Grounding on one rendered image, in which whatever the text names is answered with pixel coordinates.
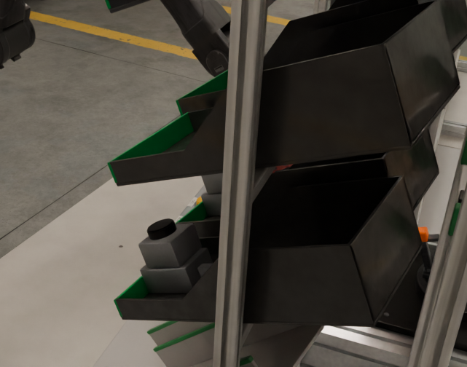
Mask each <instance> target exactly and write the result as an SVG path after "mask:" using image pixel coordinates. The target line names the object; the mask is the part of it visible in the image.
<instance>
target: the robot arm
mask: <svg viewBox="0 0 467 367"><path fill-rule="evenodd" d="M160 1H161V2H162V4H163V5H164V6H165V8H166V9H167V10H168V11H169V13H170V14H171V16H172V17H173V19H174V20H175V21H176V23H177V25H178V26H179V28H180V29H181V33H182V35H183V36H184V38H185V39H186V40H187V41H188V43H189V44H190V45H191V47H192V48H193V49H194V50H193V51H192V53H193V54H194V55H195V57H196V58H197V59H198V60H199V61H200V63H201V64H202V65H203V67H204V68H205V69H206V71H207V72H208V73H209V74H210V75H212V76H214V77H216V76H218V75H219V74H221V73H223V72H224V71H226V70H227V69H228V65H229V37H230V23H231V17H230V16H229V14H228V13H227V11H226V10H225V9H224V8H223V6H222V5H220V3H218V2H217V1H215V0H160ZM30 12H31V8H30V7H29V6H28V5H27V4H26V3H25V2H24V0H0V69H3V68H4V66H3V63H6V62H7V60H9V59H11V60H13V61H14V62H15V61H16V60H19V59H20V58H21V56H20V53H22V52H23V51H25V50H26V49H28V48H30V47H31V46H32V45H33V44H34V42H35V38H36V34H35V30H34V27H33V24H32V22H31V21H30V20H29V17H30ZM291 166H292V165H281V166H276V168H275V169H274V170H273V172H272V173H274V172H275V171H276V170H282V169H285V168H287V167H291Z"/></svg>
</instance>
